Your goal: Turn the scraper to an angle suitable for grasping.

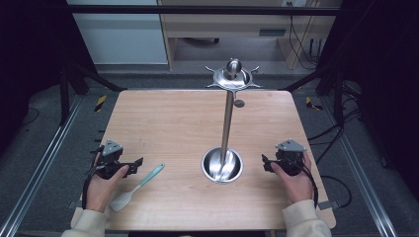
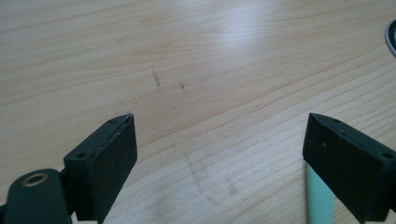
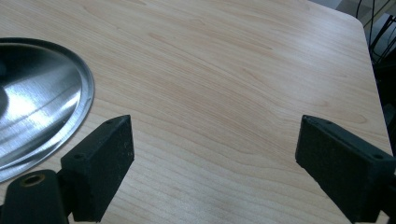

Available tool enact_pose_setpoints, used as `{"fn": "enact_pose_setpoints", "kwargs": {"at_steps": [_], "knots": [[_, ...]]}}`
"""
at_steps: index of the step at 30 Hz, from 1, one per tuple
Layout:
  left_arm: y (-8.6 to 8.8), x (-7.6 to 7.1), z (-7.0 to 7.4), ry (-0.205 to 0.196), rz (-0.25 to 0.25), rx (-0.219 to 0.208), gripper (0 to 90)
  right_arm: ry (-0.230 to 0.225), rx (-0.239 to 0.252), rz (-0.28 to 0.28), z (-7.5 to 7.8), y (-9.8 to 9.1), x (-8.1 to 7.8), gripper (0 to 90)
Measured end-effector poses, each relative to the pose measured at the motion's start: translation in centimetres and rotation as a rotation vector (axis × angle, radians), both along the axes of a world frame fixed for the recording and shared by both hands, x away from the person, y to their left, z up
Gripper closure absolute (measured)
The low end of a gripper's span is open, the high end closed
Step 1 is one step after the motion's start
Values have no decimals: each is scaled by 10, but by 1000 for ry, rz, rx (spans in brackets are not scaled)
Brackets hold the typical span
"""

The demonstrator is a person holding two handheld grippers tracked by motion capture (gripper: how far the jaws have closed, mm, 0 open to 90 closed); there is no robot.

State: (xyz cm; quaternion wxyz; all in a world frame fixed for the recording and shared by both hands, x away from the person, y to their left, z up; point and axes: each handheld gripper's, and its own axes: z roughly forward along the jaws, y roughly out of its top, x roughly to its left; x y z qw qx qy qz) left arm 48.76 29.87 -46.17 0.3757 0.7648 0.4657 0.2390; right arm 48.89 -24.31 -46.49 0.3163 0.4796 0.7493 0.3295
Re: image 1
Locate black floor cable loop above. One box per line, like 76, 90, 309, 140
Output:
319, 175, 353, 209

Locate aluminium floor rail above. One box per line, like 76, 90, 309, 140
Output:
320, 97, 399, 237
0, 95, 84, 237

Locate grey table edge clamp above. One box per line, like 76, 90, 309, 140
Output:
66, 198, 83, 210
317, 199, 340, 211

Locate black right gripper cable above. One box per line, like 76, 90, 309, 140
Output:
284, 156, 319, 209

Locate person's right hand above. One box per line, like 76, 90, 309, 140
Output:
270, 151, 314, 204

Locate black metal frame strut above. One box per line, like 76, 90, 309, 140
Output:
58, 62, 127, 126
284, 63, 347, 126

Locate person's left hand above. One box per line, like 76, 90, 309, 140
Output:
85, 152, 130, 213

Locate black hanging desk cables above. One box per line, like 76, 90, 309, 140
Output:
287, 1, 325, 71

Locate white cabinet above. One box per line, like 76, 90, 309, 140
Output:
65, 0, 169, 66

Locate steel utensil hanging stand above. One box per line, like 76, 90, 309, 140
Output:
201, 57, 264, 185

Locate yellow black striped tape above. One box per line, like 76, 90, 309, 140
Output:
304, 96, 324, 112
94, 95, 109, 113

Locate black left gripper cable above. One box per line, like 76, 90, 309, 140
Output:
81, 146, 106, 210

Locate black floor cable bundle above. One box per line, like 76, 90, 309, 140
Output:
307, 80, 364, 165

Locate wooden desk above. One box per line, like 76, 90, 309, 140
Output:
157, 0, 344, 71

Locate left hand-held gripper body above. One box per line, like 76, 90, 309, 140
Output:
93, 139, 135, 181

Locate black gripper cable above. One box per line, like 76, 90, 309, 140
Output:
81, 146, 106, 210
284, 156, 319, 209

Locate teal handled silicone spatula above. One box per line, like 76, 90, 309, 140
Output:
109, 163, 166, 212

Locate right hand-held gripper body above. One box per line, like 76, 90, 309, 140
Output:
270, 137, 308, 177

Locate black horizontal frame bar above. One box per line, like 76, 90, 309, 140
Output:
64, 4, 343, 17

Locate black curtain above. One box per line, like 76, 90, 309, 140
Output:
0, 0, 98, 156
316, 0, 419, 192

